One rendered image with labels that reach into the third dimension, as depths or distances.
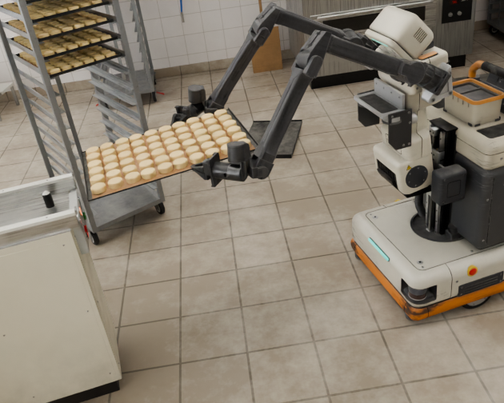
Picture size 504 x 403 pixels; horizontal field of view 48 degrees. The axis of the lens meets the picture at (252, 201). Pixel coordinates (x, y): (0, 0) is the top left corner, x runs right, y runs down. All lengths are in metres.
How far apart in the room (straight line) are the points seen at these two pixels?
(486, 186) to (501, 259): 0.38
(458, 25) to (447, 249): 3.12
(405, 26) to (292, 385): 1.46
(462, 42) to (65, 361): 4.31
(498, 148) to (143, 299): 1.81
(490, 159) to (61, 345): 1.81
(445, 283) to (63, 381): 1.62
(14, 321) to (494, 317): 1.99
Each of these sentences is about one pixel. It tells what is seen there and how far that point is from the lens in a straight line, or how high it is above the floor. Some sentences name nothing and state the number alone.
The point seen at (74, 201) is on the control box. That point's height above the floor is 0.84.
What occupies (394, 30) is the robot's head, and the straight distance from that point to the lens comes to 2.18.
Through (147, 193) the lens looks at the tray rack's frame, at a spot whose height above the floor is 0.15.
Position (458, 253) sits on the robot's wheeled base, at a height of 0.28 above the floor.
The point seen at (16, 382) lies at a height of 0.24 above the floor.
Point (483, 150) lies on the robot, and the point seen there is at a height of 0.78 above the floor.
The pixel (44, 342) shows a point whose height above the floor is 0.39.
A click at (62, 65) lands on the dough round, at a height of 1.06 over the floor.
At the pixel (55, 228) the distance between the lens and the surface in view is 2.06.
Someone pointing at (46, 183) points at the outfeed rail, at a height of 0.89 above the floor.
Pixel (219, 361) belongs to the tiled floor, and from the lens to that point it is 2.58.
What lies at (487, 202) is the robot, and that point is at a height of 0.55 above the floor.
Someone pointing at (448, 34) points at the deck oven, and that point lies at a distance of 5.44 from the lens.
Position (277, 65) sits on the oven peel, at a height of 0.05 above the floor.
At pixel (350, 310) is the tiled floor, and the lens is 2.74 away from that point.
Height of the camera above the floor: 1.87
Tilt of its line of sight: 31 degrees down
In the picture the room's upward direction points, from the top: 8 degrees counter-clockwise
